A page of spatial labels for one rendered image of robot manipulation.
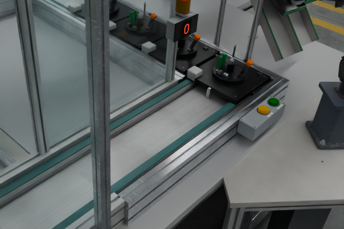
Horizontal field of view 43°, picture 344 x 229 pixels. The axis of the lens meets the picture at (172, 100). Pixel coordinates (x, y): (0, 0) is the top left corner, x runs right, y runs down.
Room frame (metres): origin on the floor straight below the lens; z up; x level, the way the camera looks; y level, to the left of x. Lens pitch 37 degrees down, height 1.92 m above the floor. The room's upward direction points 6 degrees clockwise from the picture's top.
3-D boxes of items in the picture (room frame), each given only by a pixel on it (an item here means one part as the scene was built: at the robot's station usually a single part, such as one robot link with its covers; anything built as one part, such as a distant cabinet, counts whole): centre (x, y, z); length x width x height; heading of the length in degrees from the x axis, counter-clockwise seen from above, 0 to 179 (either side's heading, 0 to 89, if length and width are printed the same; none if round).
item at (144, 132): (1.24, -0.01, 0.91); 0.84 x 0.28 x 0.10; 142
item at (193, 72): (1.44, -0.08, 0.97); 0.05 x 0.05 x 0.04; 52
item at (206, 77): (1.46, -0.22, 0.96); 0.24 x 0.24 x 0.02; 52
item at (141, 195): (1.15, -0.16, 0.91); 0.89 x 0.06 x 0.11; 142
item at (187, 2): (1.38, -0.01, 1.28); 0.05 x 0.05 x 0.05
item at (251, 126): (1.26, -0.33, 0.93); 0.21 x 0.07 x 0.06; 142
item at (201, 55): (1.62, -0.02, 1.01); 0.24 x 0.24 x 0.13; 52
